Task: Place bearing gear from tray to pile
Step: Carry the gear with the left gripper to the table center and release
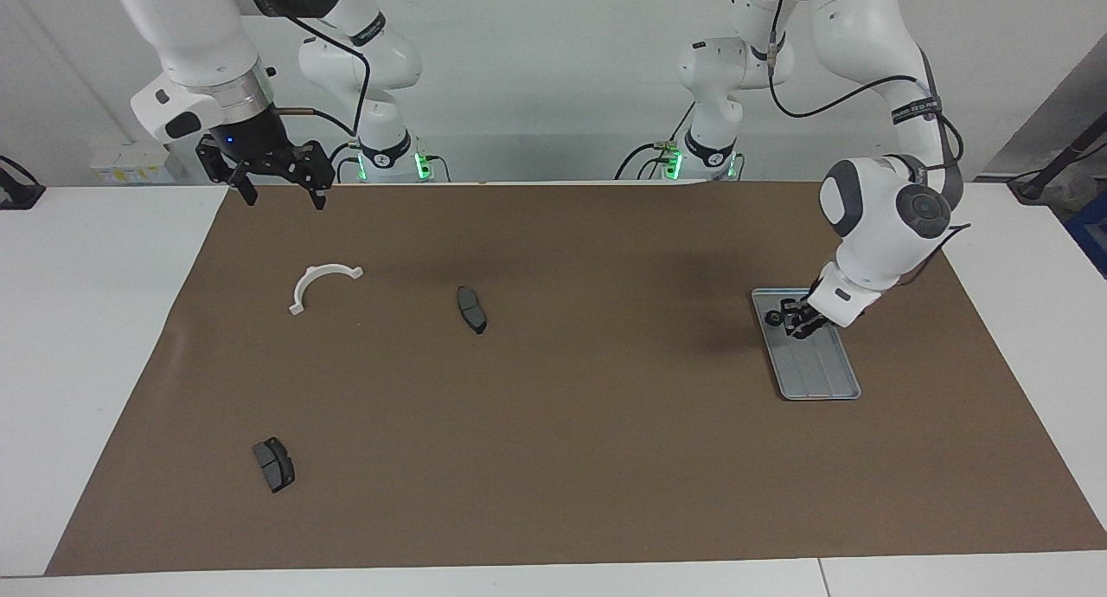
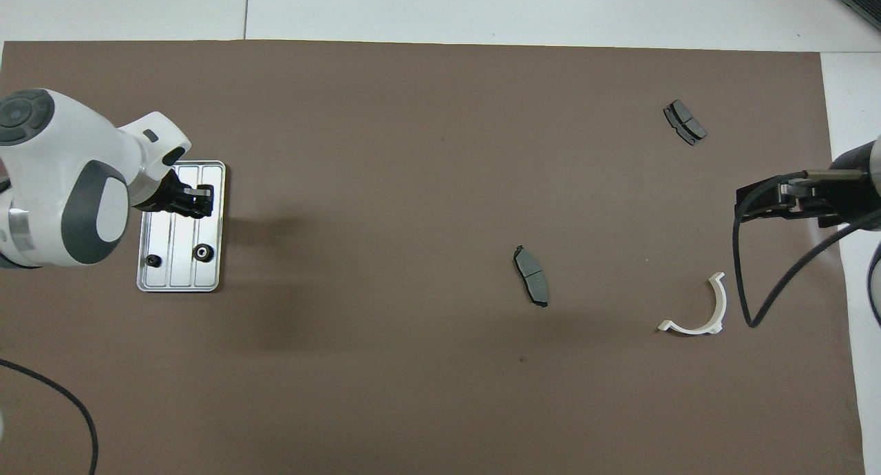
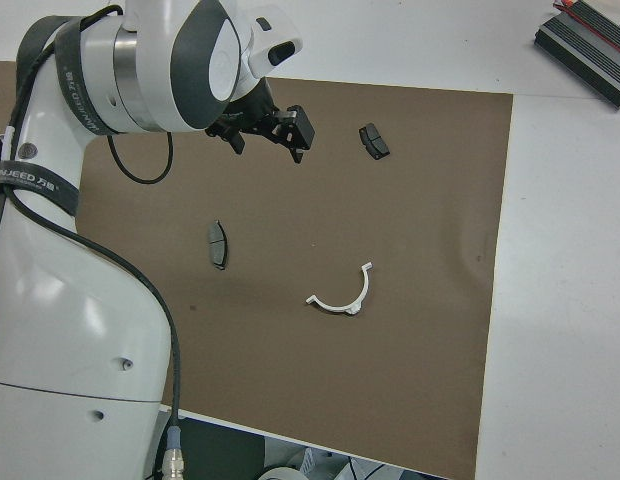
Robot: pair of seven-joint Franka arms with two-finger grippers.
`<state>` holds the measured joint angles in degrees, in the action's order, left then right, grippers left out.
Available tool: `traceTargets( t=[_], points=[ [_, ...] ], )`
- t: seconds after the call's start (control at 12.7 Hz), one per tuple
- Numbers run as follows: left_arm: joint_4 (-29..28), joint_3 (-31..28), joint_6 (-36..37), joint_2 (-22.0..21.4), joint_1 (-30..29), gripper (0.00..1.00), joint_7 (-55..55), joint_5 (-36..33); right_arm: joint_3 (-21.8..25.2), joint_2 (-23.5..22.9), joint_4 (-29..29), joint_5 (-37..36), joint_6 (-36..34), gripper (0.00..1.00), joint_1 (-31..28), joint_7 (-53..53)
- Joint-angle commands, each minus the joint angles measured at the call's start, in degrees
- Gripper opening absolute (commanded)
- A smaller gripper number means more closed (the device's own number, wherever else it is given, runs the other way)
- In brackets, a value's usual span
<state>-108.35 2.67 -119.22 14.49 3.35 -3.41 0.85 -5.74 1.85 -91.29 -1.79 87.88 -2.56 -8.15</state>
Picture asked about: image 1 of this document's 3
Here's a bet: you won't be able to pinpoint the silver metal tray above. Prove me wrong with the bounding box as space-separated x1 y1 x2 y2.
751 287 862 402

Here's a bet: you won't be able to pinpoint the white power strip box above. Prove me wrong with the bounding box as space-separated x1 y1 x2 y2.
89 143 174 185

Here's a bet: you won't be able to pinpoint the dark grey brake pad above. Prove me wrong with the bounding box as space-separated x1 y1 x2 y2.
252 437 297 494
456 286 489 336

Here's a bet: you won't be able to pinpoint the black table clamp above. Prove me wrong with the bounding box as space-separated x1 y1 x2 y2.
0 154 46 210

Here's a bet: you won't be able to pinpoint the brown paper mat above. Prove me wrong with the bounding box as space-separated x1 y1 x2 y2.
45 180 1107 576

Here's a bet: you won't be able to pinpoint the blue crate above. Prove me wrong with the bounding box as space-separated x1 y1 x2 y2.
1065 190 1107 278

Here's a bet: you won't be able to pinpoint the black stand leg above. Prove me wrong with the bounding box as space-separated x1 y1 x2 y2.
1008 112 1107 204

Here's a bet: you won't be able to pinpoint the white curved plastic bracket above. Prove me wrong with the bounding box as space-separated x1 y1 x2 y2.
289 263 364 316

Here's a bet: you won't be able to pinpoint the black right base cables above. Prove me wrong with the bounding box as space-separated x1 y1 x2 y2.
327 138 452 183

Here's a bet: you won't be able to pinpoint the black base cables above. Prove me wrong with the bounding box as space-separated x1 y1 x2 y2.
614 104 693 181
327 138 452 183

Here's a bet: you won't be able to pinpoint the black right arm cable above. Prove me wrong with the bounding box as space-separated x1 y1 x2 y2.
259 9 373 139

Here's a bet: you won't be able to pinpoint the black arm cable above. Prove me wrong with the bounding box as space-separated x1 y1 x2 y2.
259 9 373 139
765 0 971 286

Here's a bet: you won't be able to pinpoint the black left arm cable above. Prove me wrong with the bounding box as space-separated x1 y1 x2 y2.
765 0 971 286

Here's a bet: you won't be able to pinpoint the black left base cables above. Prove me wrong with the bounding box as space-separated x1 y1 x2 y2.
614 104 693 181

